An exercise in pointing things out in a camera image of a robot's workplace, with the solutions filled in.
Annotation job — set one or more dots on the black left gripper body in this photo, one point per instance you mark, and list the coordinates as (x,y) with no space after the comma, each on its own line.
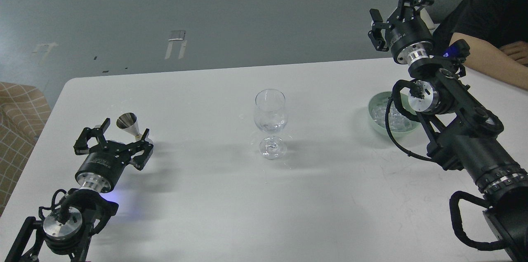
(105,165)

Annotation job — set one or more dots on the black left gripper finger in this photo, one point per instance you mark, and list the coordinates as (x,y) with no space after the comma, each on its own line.
(141,150)
(81,145)

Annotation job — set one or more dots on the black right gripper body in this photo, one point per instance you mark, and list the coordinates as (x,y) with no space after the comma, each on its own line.
(407,36)

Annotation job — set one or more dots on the steel double jigger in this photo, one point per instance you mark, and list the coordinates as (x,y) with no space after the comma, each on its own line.
(128,122)

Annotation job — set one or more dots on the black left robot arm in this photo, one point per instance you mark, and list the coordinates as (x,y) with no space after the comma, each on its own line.
(75,215)

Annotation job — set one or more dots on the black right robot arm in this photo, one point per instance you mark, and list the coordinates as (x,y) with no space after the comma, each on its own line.
(462,133)

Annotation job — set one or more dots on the person forearm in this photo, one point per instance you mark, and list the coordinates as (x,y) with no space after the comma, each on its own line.
(490,61)

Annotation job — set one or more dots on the clear ice cubes pile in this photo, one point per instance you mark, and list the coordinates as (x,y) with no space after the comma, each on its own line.
(398,123)

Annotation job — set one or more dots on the clear wine glass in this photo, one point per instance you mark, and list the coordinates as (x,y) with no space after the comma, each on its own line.
(270,117)

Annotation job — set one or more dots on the person hand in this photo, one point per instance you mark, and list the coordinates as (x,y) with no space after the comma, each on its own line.
(517,51)

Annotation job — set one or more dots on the tan checkered sofa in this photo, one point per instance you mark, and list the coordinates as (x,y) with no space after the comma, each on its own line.
(24,111)

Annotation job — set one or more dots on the person black shirt torso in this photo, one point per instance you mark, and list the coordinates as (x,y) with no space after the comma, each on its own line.
(499,22)

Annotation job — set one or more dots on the pale green bowl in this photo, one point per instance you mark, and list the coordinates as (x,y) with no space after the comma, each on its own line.
(383,98)

